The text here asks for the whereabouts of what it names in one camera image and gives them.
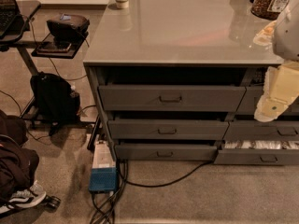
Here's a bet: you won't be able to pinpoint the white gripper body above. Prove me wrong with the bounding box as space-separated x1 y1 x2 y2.
265 61 299 107

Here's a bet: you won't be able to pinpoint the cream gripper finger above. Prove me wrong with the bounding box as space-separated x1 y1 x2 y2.
254 95 289 122

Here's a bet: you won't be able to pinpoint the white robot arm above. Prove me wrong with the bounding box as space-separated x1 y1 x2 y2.
253 0 299 122

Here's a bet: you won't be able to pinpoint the grey drawer cabinet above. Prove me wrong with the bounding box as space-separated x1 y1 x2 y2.
82 0 299 166

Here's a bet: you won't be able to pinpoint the jar of nuts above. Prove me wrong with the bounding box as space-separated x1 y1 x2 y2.
250 0 299 21

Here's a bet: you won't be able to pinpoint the blue white electronic box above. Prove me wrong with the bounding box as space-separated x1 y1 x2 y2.
89 141 118 193

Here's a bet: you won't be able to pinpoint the black backpack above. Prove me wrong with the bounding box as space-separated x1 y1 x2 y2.
30 72 80 136

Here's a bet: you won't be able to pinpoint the black pouch on tray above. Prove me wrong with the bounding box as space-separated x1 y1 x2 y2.
47 13 90 41

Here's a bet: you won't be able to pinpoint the black tray shelf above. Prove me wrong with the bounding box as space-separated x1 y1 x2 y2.
32 33 88 59

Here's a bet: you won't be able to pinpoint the smartphone on tray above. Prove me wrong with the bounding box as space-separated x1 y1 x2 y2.
37 41 71 53

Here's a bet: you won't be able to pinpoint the chair caster wheel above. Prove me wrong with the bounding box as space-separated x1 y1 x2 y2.
44 195 61 209

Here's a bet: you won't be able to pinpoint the black white sneaker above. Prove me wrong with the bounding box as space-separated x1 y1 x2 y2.
0 181 46 214

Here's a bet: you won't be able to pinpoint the seated person dark clothes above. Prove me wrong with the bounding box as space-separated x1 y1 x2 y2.
0 110 39 203

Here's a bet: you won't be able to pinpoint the black side desk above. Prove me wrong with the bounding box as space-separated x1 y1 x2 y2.
0 0 41 76

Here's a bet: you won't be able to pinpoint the black laptop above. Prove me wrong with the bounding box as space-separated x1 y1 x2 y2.
0 0 21 38

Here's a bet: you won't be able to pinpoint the black floor cable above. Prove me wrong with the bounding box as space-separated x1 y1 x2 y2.
89 159 213 224

